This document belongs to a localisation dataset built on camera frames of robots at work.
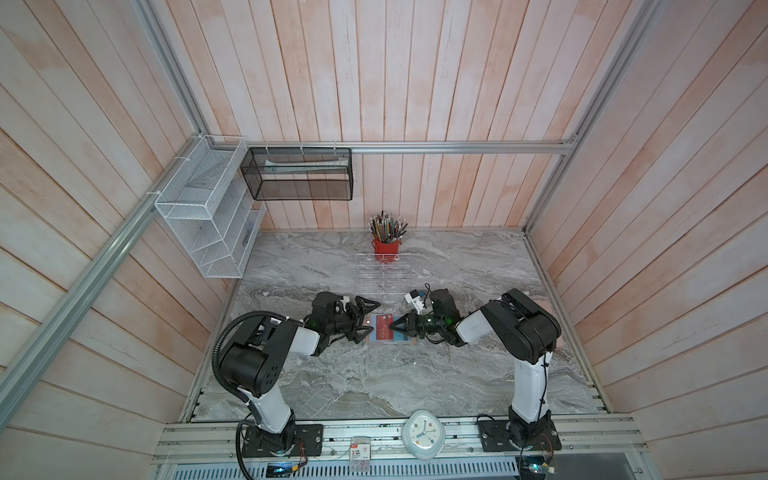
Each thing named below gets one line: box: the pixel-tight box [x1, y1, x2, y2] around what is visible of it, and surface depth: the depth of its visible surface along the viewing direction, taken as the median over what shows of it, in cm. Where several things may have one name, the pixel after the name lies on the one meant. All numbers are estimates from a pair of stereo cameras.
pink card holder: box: [366, 313, 419, 346], surface depth 93 cm
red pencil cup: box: [372, 239, 402, 263], surface depth 106 cm
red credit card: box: [376, 314, 394, 340], surface depth 95 cm
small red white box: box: [349, 436, 371, 472], surface depth 71 cm
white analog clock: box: [401, 410, 446, 461], surface depth 74 cm
